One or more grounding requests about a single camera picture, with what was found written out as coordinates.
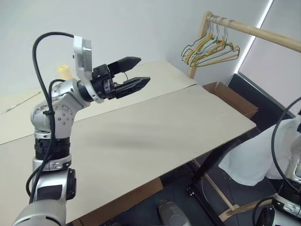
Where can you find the dark grey rounded shape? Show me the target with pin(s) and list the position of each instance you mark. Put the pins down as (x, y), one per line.
(172, 213)

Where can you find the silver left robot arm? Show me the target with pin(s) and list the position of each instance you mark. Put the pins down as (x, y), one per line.
(58, 113)

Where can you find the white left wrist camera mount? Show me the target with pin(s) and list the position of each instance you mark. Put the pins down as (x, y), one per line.
(81, 54)

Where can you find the wooden garment rack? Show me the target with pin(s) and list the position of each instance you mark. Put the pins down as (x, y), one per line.
(263, 33)

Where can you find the white LED light strip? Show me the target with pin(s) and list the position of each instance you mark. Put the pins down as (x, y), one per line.
(255, 37)

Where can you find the white shorts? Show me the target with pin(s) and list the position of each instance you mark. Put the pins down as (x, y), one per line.
(249, 160)

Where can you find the open cardboard box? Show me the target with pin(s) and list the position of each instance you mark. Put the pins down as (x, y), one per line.
(235, 101)

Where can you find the pale yellow cup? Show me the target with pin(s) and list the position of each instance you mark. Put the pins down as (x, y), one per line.
(64, 71)

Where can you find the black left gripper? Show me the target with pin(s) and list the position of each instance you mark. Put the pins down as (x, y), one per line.
(103, 82)

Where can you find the black table leg frame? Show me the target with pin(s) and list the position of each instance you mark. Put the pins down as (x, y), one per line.
(208, 162)

